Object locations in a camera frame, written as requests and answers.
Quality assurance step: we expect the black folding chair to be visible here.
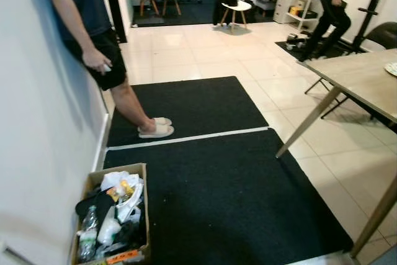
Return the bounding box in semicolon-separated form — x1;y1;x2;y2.
304;22;397;120

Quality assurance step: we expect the crushed clear plastic bottle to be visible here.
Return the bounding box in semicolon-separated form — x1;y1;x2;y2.
79;206;100;263

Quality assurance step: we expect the white plastic bag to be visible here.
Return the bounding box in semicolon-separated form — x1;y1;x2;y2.
97;209;122;246

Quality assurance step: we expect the dark area rug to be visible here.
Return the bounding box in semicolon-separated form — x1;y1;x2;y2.
132;0;280;28

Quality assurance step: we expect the person in black trousers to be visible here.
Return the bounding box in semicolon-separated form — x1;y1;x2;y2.
302;0;352;61

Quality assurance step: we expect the black floor mat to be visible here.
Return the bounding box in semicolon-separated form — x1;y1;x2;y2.
107;76;270;148
102;128;354;265

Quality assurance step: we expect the brown cardboard rubbish box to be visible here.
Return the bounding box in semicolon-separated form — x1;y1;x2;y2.
69;163;151;265

